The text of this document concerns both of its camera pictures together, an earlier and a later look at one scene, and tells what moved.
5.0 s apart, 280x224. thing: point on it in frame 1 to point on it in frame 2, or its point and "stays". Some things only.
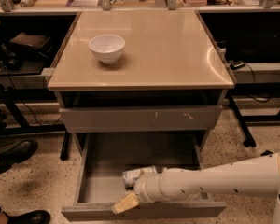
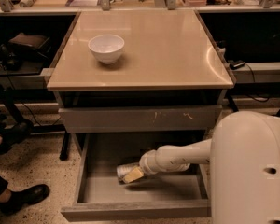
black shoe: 15,156 to 11,135
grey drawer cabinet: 140,71 stays
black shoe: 33,217 to 19,200
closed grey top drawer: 142,119 stays
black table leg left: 63,155 stays
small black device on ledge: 235,65 stays
